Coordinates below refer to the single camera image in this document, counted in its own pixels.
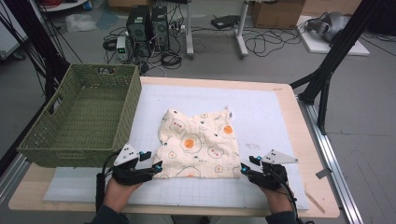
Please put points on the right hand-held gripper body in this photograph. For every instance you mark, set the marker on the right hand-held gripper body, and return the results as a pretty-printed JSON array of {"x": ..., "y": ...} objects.
[{"x": 278, "y": 158}]

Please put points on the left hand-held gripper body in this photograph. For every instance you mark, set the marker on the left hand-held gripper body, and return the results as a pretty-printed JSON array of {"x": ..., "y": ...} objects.
[{"x": 126, "y": 154}]

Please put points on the cream egg print cloth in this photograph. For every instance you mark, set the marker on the cream egg print cloth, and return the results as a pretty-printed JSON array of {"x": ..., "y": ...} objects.
[{"x": 199, "y": 146}]

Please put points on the green woven basket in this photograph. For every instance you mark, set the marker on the green woven basket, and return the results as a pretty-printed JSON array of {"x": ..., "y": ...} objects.
[{"x": 77, "y": 121}]

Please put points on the person's left hand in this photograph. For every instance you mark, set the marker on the person's left hand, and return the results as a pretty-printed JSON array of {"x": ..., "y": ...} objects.
[{"x": 120, "y": 194}]

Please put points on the person's right hand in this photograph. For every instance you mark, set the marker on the person's right hand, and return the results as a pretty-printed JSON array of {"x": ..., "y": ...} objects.
[{"x": 278, "y": 199}]

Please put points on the grey tape piece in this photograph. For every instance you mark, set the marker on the grey tape piece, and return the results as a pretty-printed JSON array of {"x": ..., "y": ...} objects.
[{"x": 323, "y": 173}]

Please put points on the person's grey trousers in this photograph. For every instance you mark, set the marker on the person's grey trousers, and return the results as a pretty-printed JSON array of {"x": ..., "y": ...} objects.
[{"x": 155, "y": 220}]

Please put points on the white grid mat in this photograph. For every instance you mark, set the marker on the white grid mat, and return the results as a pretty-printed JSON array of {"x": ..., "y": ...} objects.
[{"x": 205, "y": 96}]

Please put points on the small grey power supply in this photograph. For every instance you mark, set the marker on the small grey power supply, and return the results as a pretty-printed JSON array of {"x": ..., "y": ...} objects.
[{"x": 121, "y": 46}]

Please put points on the white floor board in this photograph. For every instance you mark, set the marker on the white floor board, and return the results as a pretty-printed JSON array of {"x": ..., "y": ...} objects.
[{"x": 317, "y": 46}]

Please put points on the white desk leg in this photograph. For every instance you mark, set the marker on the white desk leg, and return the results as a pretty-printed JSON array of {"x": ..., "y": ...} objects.
[
  {"x": 241, "y": 34},
  {"x": 189, "y": 31}
]

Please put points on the large black computer tower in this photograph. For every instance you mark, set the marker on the large black computer tower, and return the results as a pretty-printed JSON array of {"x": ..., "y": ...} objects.
[{"x": 138, "y": 28}]

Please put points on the narrow black computer tower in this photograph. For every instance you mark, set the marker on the narrow black computer tower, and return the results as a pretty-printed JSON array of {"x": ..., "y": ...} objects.
[{"x": 160, "y": 28}]

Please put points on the clear plastic bag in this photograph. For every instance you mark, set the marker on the clear plastic bag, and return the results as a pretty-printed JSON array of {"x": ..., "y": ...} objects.
[{"x": 79, "y": 22}]

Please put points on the black flat device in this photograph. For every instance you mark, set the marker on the black flat device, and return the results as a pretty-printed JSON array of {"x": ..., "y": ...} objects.
[{"x": 225, "y": 21}]

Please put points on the brown cardboard box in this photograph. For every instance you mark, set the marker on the brown cardboard box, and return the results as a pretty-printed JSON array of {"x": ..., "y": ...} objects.
[{"x": 277, "y": 14}]

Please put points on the aluminium rail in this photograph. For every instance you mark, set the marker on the aluminium rail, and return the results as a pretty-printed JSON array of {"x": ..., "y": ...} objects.
[
  {"x": 11, "y": 180},
  {"x": 333, "y": 161}
]

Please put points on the black metal frame stand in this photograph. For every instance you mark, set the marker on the black metal frame stand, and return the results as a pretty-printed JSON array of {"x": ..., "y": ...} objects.
[
  {"x": 37, "y": 37},
  {"x": 339, "y": 46}
]

